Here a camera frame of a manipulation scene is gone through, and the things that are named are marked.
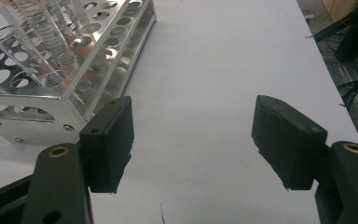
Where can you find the beige wooden furniture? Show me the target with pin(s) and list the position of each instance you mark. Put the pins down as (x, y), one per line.
(341, 9)

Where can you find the red cap test tube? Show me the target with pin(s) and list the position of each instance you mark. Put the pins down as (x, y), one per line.
(46, 31)

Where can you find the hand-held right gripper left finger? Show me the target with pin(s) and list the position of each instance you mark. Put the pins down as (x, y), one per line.
(108, 146)

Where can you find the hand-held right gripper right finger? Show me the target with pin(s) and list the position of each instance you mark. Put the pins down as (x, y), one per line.
(287, 146)

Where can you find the metal test tube rack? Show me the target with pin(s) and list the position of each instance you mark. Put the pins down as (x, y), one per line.
(71, 112)

